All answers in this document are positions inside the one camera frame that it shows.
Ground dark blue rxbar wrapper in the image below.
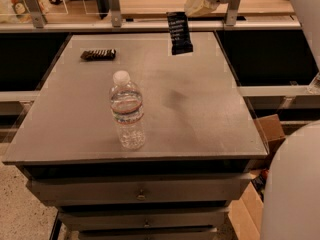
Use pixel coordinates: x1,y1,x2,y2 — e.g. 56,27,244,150
167,12,193,55

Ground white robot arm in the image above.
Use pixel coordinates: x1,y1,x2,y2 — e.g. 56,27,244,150
241,0,320,240

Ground brown chocolate rxbar wrapper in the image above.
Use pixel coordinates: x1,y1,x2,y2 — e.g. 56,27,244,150
80,49,116,61

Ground wooden shelf board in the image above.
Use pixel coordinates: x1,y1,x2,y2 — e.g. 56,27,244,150
120,0,294,18

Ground clear plastic water bottle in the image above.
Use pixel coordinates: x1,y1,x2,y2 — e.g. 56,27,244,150
109,70,145,150

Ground grey drawer cabinet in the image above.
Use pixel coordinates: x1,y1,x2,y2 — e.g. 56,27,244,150
4,32,267,240

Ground red soda can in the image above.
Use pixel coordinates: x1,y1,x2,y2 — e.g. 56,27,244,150
261,169,269,184

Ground brass upper drawer knob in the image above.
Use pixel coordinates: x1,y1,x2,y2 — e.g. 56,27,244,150
136,189,146,201

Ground brown cardboard box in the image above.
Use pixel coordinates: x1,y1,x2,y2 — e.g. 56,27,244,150
228,114,286,240

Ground grey metal bracket right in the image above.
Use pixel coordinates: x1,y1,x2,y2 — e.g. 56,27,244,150
224,0,240,26

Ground grey metal bracket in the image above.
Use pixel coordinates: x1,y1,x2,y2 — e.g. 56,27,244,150
224,0,240,26
108,0,122,27
25,0,47,28

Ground grey metal bracket middle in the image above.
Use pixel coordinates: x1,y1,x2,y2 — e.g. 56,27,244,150
108,0,122,27

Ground grey metal bracket left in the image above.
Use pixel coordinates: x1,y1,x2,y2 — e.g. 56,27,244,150
25,0,47,28

